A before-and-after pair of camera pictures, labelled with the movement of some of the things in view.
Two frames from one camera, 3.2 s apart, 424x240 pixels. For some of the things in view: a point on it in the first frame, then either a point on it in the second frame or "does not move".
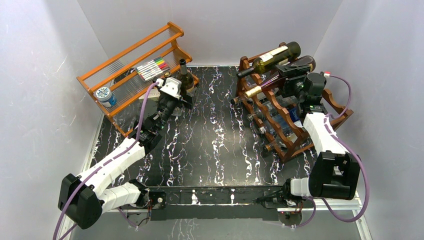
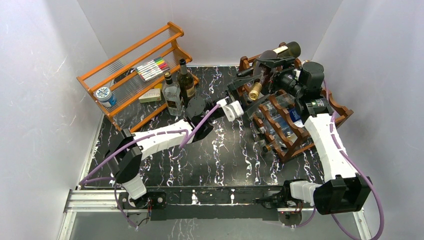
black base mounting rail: (238, 203) does not move
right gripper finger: (292, 69) to (273, 62)
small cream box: (153, 94) does not move
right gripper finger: (288, 88) to (267, 81)
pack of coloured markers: (152, 68) does not move
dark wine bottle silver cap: (187, 80) does not move
